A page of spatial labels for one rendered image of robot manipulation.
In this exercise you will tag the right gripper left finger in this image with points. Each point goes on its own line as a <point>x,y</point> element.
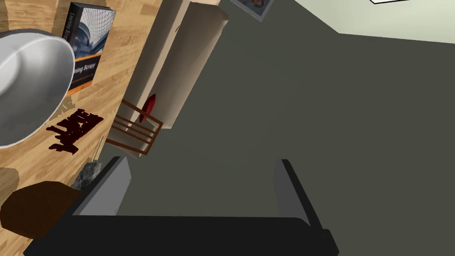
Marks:
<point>106,192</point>

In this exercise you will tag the red oval object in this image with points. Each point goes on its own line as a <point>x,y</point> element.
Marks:
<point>148,107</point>

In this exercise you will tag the beige cupboard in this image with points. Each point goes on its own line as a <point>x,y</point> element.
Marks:
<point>177,60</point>

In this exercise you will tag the brown rounded object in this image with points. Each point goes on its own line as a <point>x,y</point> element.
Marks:
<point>33,209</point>

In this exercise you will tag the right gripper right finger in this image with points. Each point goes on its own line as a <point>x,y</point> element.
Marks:
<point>288,195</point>

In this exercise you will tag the grey framed wall picture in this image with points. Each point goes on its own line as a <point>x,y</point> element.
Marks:
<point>254,7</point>

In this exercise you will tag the brown wooden chair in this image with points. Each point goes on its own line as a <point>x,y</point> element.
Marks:
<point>137,133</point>

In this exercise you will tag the wooden table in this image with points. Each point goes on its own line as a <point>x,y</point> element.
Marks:
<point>124,49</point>

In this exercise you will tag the dark book with orange band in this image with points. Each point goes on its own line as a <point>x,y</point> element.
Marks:
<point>89,42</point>

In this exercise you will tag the white bowl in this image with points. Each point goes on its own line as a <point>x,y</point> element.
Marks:
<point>32,89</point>

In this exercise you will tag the grey rough lump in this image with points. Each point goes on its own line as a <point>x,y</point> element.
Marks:
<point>87,176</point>

